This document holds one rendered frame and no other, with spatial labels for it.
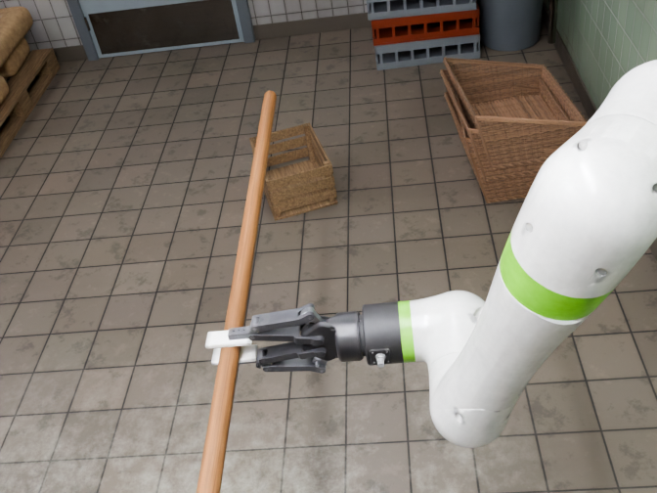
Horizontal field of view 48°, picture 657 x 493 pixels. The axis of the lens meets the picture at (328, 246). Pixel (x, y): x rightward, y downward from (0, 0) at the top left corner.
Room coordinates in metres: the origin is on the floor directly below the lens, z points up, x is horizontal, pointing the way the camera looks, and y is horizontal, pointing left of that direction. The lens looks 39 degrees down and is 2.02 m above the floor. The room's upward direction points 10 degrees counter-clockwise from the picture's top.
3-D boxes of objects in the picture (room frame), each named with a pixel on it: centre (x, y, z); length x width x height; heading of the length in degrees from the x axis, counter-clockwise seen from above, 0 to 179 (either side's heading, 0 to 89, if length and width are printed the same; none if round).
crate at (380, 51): (4.14, -0.77, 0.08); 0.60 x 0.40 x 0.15; 84
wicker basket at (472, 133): (2.83, -0.87, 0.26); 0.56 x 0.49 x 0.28; 179
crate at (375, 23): (4.14, -0.77, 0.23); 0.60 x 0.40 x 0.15; 82
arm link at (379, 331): (0.77, -0.06, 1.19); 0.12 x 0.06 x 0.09; 173
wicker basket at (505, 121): (2.82, -0.89, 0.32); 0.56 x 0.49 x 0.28; 0
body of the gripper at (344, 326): (0.79, 0.02, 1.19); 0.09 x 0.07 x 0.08; 83
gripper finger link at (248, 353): (0.81, 0.17, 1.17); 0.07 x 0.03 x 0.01; 83
